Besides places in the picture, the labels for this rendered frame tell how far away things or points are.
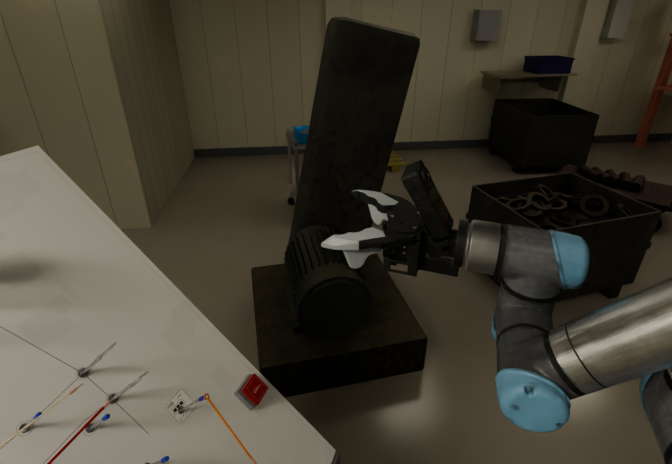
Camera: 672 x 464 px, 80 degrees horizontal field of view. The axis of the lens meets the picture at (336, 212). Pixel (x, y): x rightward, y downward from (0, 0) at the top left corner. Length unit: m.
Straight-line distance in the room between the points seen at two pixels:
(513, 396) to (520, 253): 0.18
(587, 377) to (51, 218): 0.97
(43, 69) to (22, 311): 3.27
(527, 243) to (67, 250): 0.86
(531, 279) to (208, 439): 0.70
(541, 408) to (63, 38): 3.84
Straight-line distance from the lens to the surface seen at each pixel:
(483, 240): 0.58
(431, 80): 6.07
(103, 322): 0.95
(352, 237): 0.57
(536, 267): 0.59
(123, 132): 3.95
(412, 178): 0.55
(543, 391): 0.53
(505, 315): 0.63
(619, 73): 7.50
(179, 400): 0.96
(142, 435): 0.93
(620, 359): 0.52
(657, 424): 0.81
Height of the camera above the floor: 1.86
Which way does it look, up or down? 27 degrees down
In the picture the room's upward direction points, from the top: straight up
